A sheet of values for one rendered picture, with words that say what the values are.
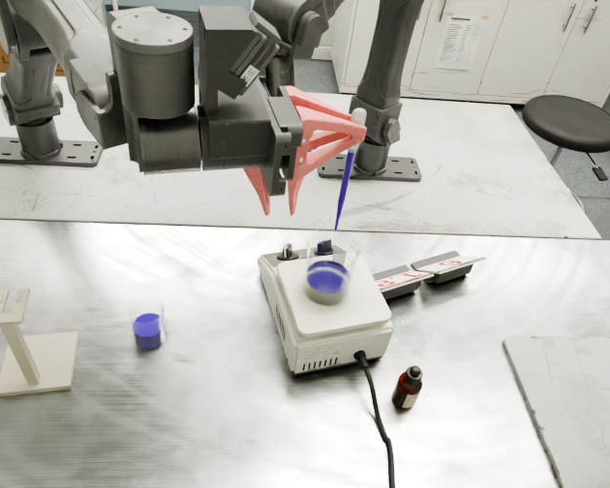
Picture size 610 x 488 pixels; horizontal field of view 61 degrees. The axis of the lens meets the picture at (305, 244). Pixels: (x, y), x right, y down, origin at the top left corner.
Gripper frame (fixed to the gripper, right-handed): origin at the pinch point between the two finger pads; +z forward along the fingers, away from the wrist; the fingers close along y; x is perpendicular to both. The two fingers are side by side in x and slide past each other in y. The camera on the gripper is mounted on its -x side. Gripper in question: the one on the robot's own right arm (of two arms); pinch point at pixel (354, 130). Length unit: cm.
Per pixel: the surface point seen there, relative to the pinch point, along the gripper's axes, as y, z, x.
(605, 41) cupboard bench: 188, 234, 78
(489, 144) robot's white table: 40, 52, 33
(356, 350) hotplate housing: -7.0, 3.4, 28.0
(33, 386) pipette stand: -2.1, -34.6, 31.5
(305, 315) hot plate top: -3.9, -3.0, 23.1
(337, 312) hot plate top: -4.2, 0.9, 23.0
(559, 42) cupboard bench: 194, 208, 81
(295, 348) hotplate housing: -6.5, -4.7, 25.6
